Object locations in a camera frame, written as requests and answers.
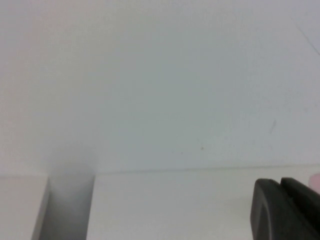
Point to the pink plastic cup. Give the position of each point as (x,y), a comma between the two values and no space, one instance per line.
(315,180)

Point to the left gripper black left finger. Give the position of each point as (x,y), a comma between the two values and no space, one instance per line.
(272,215)

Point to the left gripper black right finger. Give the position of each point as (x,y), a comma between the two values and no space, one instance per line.
(308,215)

